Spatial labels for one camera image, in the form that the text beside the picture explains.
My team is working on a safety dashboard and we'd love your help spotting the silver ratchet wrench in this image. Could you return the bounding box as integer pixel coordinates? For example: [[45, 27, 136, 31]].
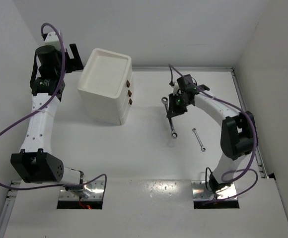
[[160, 97, 179, 139]]

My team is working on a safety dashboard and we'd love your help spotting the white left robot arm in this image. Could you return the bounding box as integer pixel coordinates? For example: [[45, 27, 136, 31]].
[[10, 32, 92, 198]]

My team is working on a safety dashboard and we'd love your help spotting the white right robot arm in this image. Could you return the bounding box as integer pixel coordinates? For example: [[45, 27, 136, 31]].
[[166, 74, 258, 193]]

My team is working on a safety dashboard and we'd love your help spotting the white drawer cabinet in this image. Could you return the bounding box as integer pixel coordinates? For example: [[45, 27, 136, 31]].
[[77, 48, 134, 125]]

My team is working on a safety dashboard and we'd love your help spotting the silver combination wrench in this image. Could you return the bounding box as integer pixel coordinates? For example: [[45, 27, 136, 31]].
[[192, 128, 206, 152]]

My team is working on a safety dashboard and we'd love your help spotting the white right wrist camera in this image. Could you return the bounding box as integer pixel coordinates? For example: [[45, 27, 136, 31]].
[[169, 82, 181, 95]]

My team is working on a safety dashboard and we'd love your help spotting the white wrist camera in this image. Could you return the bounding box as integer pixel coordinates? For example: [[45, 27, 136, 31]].
[[42, 32, 61, 51], [169, 82, 181, 95]]

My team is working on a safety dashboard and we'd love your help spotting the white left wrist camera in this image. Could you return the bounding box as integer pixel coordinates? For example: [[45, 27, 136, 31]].
[[42, 32, 61, 51]]

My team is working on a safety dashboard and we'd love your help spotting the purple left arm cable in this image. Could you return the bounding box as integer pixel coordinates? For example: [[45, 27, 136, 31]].
[[0, 23, 107, 191]]

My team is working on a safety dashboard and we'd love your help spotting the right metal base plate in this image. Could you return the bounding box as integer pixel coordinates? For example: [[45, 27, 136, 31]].
[[191, 180, 238, 202]]

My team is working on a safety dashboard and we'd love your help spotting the metal base plate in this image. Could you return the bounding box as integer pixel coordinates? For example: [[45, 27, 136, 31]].
[[191, 180, 238, 202], [58, 180, 105, 201]]

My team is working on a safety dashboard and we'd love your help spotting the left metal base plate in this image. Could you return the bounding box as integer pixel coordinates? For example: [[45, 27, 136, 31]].
[[58, 180, 105, 201]]

